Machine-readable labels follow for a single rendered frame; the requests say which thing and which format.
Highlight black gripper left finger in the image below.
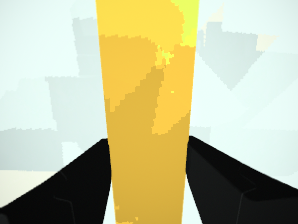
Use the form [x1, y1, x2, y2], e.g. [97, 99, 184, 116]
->
[0, 138, 112, 224]

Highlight yellow bar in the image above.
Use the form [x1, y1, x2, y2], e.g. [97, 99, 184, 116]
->
[95, 0, 200, 224]

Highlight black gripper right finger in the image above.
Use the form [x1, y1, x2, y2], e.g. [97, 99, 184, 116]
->
[185, 135, 298, 224]

